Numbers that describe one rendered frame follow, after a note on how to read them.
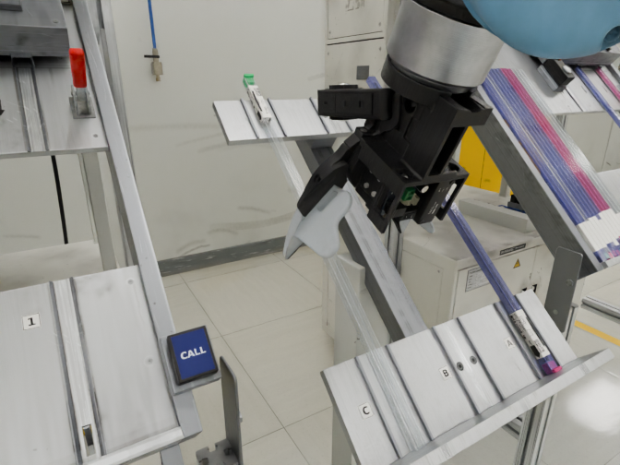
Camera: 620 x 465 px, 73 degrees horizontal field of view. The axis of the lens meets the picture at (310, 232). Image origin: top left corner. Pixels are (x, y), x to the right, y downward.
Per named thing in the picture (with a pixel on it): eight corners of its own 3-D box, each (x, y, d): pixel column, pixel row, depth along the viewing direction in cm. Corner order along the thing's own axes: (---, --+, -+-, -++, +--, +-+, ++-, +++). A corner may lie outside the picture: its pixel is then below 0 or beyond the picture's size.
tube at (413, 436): (242, 81, 60) (243, 75, 59) (251, 81, 60) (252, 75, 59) (411, 452, 40) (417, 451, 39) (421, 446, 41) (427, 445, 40)
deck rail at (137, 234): (196, 436, 47) (203, 431, 43) (177, 444, 47) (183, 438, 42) (84, 17, 73) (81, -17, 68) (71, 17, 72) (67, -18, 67)
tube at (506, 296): (553, 371, 51) (560, 369, 50) (546, 375, 51) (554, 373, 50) (372, 81, 71) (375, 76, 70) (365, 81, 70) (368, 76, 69)
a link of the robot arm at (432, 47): (384, -17, 29) (465, -5, 33) (363, 51, 32) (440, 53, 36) (456, 27, 24) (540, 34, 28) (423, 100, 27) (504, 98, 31)
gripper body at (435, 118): (375, 241, 34) (437, 106, 26) (325, 177, 39) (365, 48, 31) (441, 225, 38) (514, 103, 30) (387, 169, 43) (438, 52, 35)
